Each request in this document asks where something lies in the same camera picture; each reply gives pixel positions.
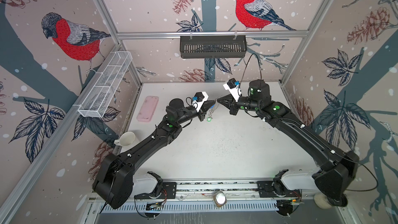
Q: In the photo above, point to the pink plastic case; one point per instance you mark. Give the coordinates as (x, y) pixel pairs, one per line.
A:
(148, 108)

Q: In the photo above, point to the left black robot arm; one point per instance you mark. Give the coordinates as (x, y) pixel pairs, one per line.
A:
(116, 180)

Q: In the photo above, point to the black hanging basket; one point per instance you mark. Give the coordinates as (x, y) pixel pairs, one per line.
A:
(212, 47)

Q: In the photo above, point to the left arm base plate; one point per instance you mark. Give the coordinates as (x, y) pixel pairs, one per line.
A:
(168, 191)

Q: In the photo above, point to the white paper cup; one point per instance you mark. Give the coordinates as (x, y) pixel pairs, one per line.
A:
(126, 139)

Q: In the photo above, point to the white wire mesh shelf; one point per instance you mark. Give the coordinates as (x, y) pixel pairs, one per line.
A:
(102, 93)

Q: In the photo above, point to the white slotted cable duct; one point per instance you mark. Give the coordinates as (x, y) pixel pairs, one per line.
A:
(174, 207)

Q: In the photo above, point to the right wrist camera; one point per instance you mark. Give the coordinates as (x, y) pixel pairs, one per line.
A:
(233, 86)

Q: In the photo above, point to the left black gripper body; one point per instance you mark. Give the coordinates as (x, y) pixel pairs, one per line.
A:
(199, 114)

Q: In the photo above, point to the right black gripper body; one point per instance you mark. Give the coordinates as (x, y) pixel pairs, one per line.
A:
(243, 104)

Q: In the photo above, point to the horizontal aluminium frame bar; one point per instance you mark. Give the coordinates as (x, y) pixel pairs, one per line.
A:
(250, 34)

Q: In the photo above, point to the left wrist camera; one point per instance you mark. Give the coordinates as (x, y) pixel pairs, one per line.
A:
(198, 100)

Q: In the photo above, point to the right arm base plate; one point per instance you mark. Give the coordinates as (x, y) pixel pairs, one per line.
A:
(272, 189)

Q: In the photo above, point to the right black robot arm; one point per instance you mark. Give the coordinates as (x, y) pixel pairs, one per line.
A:
(337, 169)

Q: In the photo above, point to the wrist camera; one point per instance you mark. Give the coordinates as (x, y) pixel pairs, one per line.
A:
(233, 86)
(198, 100)

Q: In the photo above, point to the small round lamp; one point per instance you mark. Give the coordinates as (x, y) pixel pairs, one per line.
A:
(219, 199)

